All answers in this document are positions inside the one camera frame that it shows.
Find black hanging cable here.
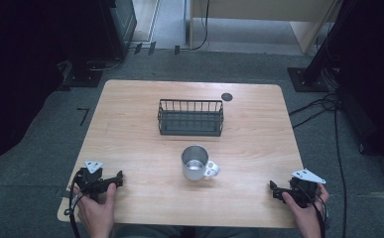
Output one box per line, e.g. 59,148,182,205
190,0,211,52

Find black floor cables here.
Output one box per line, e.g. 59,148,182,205
288,92,348,238

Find black wire basket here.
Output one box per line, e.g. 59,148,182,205
157,98,225,138

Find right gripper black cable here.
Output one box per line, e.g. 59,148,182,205
297,184,330,238

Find black cabinet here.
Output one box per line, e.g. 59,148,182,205
99,0,138,61

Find light wooden desk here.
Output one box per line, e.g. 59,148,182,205
189,0,343,56

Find person's left hand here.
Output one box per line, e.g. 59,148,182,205
72,182,118,231

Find steel mug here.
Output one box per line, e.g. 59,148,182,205
181,145,220,181

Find black metal stand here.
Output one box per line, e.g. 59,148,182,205
62,49,104,89
287,0,359,93

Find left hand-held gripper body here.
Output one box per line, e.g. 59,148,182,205
74,161,110,201

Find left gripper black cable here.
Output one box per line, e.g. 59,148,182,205
67,168,83,238

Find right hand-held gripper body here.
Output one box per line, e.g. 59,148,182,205
288,168,326,209

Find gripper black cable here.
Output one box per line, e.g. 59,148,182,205
67,168,83,238
297,184,330,238

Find person's right hand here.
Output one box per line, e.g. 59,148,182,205
281,182,330,230

